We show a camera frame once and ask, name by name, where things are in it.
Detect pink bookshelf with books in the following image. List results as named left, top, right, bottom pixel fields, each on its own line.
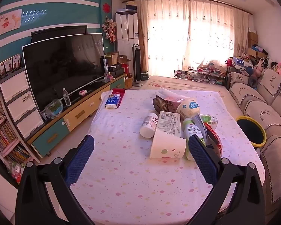
left=0, top=82, right=34, bottom=183

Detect red bag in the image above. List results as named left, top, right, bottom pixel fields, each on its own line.
left=122, top=63, right=132, bottom=78

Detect grey neck pillow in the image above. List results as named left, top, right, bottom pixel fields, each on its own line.
left=248, top=76, right=258, bottom=89

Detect red snack packet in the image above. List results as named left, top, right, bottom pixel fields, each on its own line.
left=191, top=114, right=223, bottom=157

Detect sheer embroidered curtains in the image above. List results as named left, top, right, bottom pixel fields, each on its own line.
left=135, top=0, right=250, bottom=78

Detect pink plastic wrapper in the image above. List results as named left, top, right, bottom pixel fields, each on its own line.
left=170, top=94, right=189, bottom=102

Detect cartoon wall poster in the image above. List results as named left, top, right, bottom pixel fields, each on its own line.
left=0, top=9, right=22, bottom=37

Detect stack of cardboard boxes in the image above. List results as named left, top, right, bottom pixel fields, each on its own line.
left=247, top=28, right=267, bottom=59

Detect black storage box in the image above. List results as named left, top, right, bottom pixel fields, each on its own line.
left=108, top=63, right=122, bottom=78

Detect yellow-rimmed dark bin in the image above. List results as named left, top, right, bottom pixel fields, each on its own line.
left=235, top=116, right=267, bottom=148

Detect white paper cup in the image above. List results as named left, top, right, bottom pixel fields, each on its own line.
left=149, top=129, right=187, bottom=159

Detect white barcode box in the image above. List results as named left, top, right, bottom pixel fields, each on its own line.
left=155, top=111, right=182, bottom=137

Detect blue star-print bag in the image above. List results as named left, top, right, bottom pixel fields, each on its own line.
left=232, top=57, right=247, bottom=69

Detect teal yellow television stand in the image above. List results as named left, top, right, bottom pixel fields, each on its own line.
left=27, top=74, right=127, bottom=157

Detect clear water bottle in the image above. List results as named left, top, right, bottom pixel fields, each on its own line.
left=62, top=88, right=72, bottom=107

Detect white plastic drawer unit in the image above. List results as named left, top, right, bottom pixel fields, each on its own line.
left=0, top=67, right=46, bottom=142

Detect flat red packet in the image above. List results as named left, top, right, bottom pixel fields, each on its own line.
left=111, top=88, right=126, bottom=99

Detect blue white tissue pack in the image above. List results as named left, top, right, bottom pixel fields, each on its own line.
left=105, top=94, right=121, bottom=109

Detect clear plastic bag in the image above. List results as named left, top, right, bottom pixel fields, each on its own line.
left=44, top=99, right=64, bottom=119

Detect pile of plush toys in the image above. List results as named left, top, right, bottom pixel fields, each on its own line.
left=244, top=49, right=281, bottom=80

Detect white dotted tablecloth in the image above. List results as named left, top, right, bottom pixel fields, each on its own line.
left=44, top=89, right=266, bottom=225

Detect open cardboard box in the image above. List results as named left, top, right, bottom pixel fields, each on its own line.
left=117, top=54, right=132, bottom=64

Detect cluttered glass table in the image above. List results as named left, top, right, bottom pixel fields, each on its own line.
left=174, top=69, right=226, bottom=85

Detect white pill bottle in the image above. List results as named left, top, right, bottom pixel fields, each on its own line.
left=140, top=113, right=159, bottom=138

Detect floral mattress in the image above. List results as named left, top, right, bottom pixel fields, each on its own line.
left=140, top=75, right=246, bottom=120

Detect white blue-label yogurt bottle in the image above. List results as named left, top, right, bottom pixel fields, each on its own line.
left=176, top=98, right=200, bottom=120

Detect white green-label drink bottle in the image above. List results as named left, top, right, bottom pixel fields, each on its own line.
left=182, top=118, right=205, bottom=161

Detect beige sofa with covers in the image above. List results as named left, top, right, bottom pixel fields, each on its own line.
left=226, top=68, right=281, bottom=216

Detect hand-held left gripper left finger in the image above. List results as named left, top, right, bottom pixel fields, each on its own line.
left=15, top=134, right=95, bottom=225

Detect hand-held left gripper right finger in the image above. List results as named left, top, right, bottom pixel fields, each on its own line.
left=188, top=134, right=265, bottom=225

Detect smaller black television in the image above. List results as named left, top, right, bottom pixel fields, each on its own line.
left=31, top=25, right=88, bottom=44

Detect brown plastic tray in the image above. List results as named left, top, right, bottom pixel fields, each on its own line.
left=152, top=95, right=169, bottom=112

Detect artificial flower bunch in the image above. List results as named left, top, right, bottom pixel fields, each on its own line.
left=102, top=16, right=117, bottom=43

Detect white standing air conditioner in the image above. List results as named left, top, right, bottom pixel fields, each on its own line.
left=115, top=10, right=139, bottom=80

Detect large flat television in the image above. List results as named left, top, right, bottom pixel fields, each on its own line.
left=22, top=33, right=106, bottom=113

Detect black white tower fan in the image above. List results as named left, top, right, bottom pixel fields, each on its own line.
left=132, top=43, right=144, bottom=87

